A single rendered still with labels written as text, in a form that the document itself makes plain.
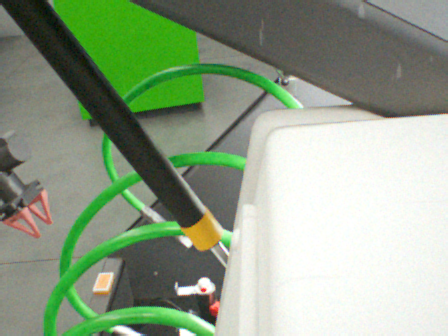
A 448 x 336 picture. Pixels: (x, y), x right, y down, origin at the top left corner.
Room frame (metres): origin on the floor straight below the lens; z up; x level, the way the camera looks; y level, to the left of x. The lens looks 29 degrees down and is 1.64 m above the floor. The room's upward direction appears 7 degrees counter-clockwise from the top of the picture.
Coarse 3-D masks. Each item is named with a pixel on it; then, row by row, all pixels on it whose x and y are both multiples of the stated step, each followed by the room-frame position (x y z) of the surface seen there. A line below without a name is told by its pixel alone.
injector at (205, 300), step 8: (200, 296) 0.57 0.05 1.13; (208, 296) 0.56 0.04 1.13; (216, 296) 0.58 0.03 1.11; (200, 304) 0.57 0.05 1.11; (208, 304) 0.56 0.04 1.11; (192, 312) 0.58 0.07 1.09; (200, 312) 0.57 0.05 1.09; (208, 312) 0.56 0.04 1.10; (208, 320) 0.56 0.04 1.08; (216, 320) 0.57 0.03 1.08
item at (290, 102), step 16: (192, 64) 0.65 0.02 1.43; (208, 64) 0.64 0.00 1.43; (224, 64) 0.63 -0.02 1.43; (144, 80) 0.69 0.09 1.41; (160, 80) 0.67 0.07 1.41; (256, 80) 0.60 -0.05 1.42; (128, 96) 0.70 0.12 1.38; (288, 96) 0.59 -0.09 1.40; (112, 176) 0.73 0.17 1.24; (128, 192) 0.72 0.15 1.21
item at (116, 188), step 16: (176, 160) 0.49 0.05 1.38; (192, 160) 0.49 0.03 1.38; (208, 160) 0.49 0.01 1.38; (224, 160) 0.49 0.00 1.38; (240, 160) 0.49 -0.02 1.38; (128, 176) 0.50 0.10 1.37; (112, 192) 0.50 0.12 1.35; (96, 208) 0.50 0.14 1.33; (80, 224) 0.50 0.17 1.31; (64, 256) 0.51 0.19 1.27; (64, 272) 0.51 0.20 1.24; (80, 304) 0.51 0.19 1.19
